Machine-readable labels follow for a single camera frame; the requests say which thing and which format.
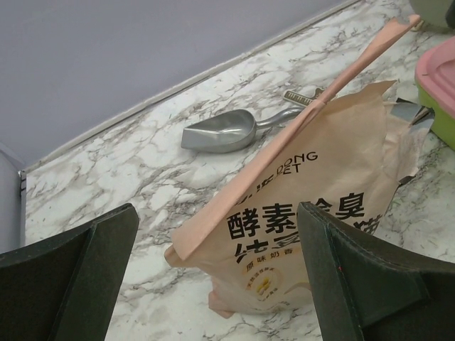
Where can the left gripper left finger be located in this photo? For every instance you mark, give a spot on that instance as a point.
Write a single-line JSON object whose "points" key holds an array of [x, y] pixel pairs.
{"points": [[65, 287]]}

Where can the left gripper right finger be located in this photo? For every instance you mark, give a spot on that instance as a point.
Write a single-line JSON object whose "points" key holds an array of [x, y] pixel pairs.
{"points": [[365, 288]]}

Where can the cat litter bag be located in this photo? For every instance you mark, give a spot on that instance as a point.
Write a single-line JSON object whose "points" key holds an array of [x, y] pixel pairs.
{"points": [[347, 155]]}

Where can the metal bag sealing clip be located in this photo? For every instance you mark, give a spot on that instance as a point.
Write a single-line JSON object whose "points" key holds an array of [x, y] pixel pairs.
{"points": [[300, 99]]}

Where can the grey metal litter scoop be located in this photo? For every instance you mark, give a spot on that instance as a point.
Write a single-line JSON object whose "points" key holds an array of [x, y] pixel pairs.
{"points": [[230, 131]]}

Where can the pink litter box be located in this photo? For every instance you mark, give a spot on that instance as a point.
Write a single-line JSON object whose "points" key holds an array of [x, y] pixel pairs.
{"points": [[434, 76]]}

